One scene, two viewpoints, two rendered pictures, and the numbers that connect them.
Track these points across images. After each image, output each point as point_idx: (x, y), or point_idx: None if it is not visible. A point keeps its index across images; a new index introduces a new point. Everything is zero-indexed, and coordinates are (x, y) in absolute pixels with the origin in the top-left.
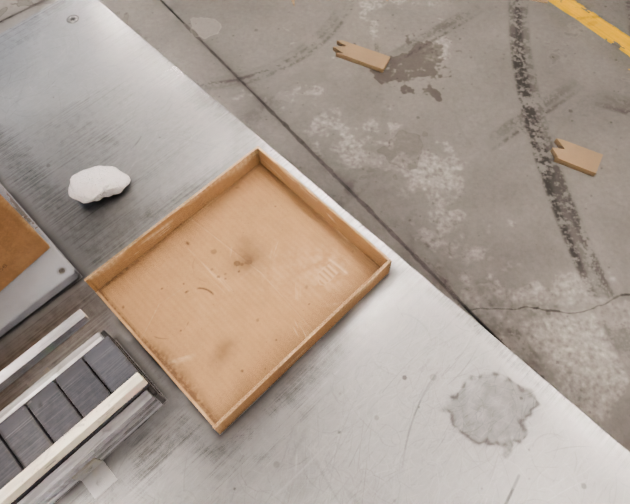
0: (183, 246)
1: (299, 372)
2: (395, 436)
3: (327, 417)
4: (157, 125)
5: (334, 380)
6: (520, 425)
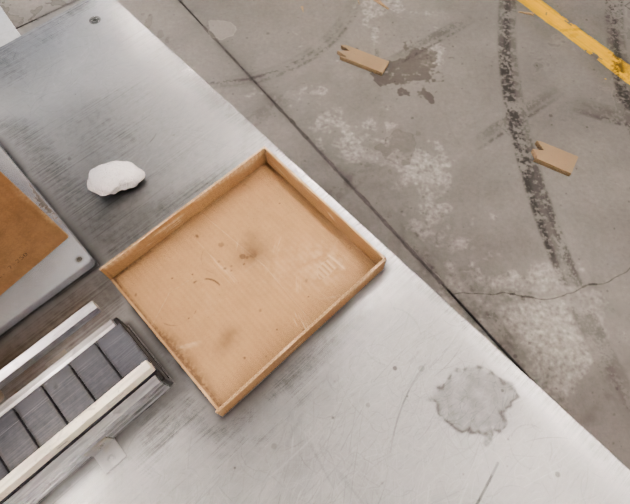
0: (193, 239)
1: (297, 360)
2: (384, 423)
3: (322, 403)
4: (171, 123)
5: (329, 369)
6: (500, 416)
